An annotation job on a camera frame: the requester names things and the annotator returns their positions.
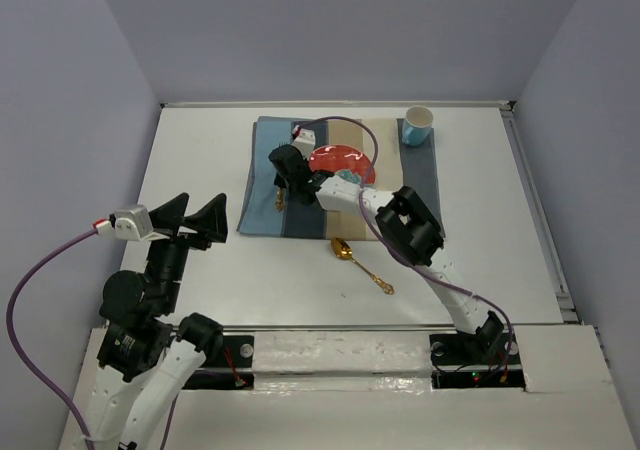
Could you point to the red blue floral plate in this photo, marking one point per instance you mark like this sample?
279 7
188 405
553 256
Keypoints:
344 161

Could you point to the striped blue beige placemat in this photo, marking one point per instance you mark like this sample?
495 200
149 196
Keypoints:
395 164

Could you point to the gold spoon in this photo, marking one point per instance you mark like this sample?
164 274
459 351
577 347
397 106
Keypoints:
343 251

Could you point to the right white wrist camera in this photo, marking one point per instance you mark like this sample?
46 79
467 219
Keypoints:
304 140

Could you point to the gold fork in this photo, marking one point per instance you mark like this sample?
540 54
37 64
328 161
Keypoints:
280 199

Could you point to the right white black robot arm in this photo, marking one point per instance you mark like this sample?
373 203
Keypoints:
402 222

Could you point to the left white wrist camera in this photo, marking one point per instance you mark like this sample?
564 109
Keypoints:
129 224

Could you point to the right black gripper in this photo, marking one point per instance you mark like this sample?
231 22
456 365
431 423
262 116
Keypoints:
304 161

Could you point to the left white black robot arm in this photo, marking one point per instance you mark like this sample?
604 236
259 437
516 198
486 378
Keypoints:
143 362

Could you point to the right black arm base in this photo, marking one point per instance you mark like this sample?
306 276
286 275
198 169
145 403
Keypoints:
452 367

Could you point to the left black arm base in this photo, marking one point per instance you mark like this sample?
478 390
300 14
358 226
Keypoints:
230 369

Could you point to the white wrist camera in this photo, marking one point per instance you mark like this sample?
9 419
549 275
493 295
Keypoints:
304 140
129 224

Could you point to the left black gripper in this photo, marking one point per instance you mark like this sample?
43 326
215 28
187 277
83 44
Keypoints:
211 219

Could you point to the light blue mug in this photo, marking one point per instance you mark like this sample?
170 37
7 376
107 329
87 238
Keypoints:
417 126

